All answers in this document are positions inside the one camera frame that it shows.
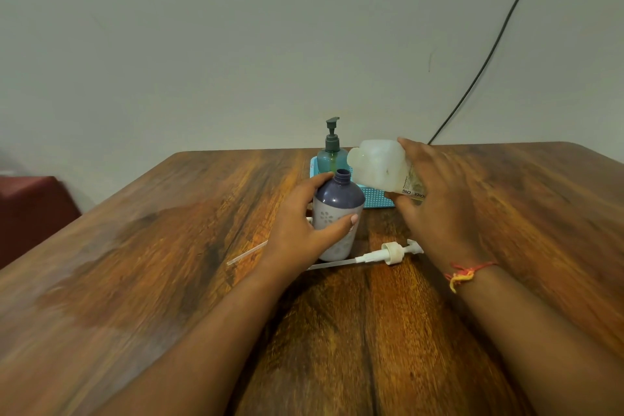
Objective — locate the dark red seat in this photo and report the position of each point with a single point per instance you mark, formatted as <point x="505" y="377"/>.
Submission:
<point x="29" y="216"/>

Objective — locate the white pump head with tube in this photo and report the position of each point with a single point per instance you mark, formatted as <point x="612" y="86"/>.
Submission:
<point x="393" y="253"/>

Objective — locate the person's right thumb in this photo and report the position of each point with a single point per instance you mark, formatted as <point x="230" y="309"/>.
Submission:
<point x="402" y="203"/>

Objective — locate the green pump dispenser bottle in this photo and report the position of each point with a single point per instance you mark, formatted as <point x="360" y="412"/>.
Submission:
<point x="332" y="158"/>

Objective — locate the person's left forearm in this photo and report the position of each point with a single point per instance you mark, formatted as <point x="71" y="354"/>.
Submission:
<point x="214" y="337"/>

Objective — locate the person's right hand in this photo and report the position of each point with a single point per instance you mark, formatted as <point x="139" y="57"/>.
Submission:
<point x="448" y="211"/>

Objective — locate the blue plastic mesh tray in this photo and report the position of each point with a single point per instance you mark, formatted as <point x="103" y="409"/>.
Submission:
<point x="378" y="198"/>

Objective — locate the person's right forearm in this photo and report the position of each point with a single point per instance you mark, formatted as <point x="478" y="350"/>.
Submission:
<point x="536" y="342"/>

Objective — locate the purple bottle with white label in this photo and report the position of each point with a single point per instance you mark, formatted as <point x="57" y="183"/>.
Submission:
<point x="337" y="197"/>

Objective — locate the person's left thumb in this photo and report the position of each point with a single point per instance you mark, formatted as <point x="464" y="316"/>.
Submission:
<point x="336" y="229"/>

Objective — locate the translucent white plastic bottle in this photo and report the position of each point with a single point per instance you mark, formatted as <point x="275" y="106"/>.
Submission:
<point x="378" y="167"/>

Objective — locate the person's left hand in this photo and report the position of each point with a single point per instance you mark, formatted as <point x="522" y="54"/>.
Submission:
<point x="292" y="240"/>

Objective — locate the clear white dip tube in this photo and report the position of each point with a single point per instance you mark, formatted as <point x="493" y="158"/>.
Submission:
<point x="246" y="254"/>

